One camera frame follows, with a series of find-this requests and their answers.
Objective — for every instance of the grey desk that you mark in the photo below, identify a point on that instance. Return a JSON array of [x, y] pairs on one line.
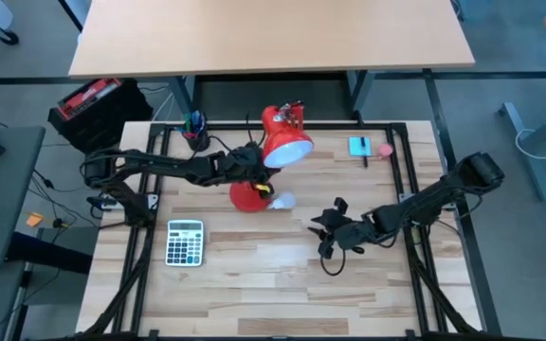
[[3, 199]]

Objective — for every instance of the blue sticky notepad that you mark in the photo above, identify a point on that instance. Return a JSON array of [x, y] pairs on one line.
[[356, 147]]

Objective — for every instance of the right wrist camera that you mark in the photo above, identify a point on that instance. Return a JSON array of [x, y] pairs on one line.
[[340, 206]]

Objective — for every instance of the blue pen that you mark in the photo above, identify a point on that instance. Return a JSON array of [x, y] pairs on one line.
[[198, 120]]

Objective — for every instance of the black mesh pen cup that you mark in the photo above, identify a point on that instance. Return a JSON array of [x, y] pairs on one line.
[[199, 141]]

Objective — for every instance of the green pen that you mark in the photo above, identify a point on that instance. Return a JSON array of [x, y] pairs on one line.
[[187, 122]]

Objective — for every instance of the black pen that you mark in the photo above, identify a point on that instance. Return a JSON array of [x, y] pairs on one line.
[[364, 158]]

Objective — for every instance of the orange sticky note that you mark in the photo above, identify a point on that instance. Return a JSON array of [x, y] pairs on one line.
[[34, 220]]

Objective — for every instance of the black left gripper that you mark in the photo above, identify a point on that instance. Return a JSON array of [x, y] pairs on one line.
[[242, 163]]

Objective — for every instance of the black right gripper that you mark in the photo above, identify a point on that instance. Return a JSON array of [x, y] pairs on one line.
[[353, 232]]

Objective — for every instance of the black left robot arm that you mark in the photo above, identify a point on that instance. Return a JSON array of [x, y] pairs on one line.
[[159, 163]]

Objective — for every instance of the silver desk calculator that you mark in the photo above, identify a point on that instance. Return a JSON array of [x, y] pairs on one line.
[[184, 244]]

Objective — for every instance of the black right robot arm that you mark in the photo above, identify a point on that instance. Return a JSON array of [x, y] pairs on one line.
[[443, 189]]

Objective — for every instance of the pink plastic cup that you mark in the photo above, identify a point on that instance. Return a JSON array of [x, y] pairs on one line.
[[385, 150]]

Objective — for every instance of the black aluminium table frame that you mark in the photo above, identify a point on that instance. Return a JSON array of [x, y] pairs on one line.
[[330, 127]]

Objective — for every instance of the black case with red lid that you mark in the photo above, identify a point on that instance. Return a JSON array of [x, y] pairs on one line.
[[107, 118]]

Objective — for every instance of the white lightbulb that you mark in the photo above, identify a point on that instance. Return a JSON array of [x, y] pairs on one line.
[[286, 200]]

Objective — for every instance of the large beige office table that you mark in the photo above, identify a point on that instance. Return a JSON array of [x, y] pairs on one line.
[[273, 38]]

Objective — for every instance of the red articulated desk lamp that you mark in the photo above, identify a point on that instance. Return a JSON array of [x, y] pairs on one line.
[[282, 137]]

